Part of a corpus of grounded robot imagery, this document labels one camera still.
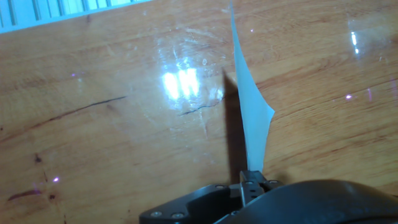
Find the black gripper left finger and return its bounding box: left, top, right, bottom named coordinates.
left=139, top=170, right=254, bottom=224

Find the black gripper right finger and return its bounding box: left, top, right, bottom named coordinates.
left=251, top=170, right=284, bottom=200

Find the white paper sheet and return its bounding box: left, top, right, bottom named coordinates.
left=229, top=0, right=276, bottom=172

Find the glossy wooden board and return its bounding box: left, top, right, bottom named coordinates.
left=0, top=0, right=398, bottom=224

